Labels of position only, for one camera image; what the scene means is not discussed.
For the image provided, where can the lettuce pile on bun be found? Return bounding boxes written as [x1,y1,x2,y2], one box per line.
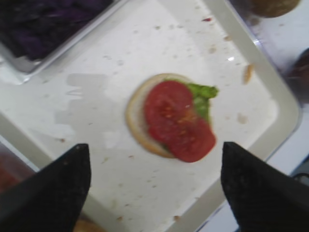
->
[163,78,219,125]

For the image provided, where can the sesame burger bun pair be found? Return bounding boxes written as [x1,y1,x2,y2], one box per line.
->
[249,0,301,18]

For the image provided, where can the white rectangular metal tray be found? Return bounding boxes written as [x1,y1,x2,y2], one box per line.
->
[0,0,300,232]

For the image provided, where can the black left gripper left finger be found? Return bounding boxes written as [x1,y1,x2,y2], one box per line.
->
[0,144,92,232]

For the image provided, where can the golden top bun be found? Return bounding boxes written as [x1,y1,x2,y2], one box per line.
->
[73,219,106,232]

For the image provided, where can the dark red meat patties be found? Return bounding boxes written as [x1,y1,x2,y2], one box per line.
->
[288,48,309,85]

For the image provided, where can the shredded purple cabbage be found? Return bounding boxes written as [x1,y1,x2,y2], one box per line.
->
[0,0,113,60]

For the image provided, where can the clear plastic salad container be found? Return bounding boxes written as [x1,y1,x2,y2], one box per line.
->
[0,0,124,84]

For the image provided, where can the red tomato slices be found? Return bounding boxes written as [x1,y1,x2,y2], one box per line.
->
[143,80,216,163]

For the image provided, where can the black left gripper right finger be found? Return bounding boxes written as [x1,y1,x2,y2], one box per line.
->
[221,142,309,232]

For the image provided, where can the bottom bun slice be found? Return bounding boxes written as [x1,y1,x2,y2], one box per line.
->
[125,73,192,159]

